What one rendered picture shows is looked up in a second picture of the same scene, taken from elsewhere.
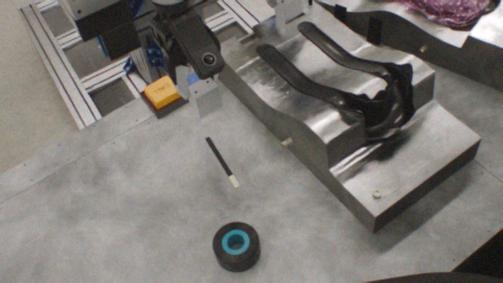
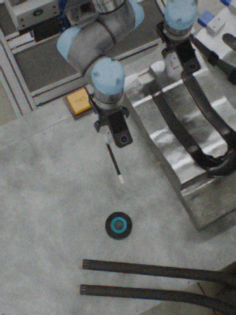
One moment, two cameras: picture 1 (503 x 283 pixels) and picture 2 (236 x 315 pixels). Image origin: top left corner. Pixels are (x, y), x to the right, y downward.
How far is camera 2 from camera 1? 0.94 m
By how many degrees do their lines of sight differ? 24
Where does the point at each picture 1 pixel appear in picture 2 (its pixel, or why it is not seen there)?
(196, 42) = (118, 127)
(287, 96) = (164, 133)
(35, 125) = not seen: outside the picture
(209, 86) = not seen: hidden behind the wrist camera
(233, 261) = (116, 237)
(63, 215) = (11, 184)
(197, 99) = (109, 138)
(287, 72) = (167, 112)
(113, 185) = (43, 166)
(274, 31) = (164, 74)
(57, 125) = not seen: outside the picture
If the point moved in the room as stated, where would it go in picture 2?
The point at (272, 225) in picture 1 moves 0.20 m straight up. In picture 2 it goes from (140, 214) to (144, 200)
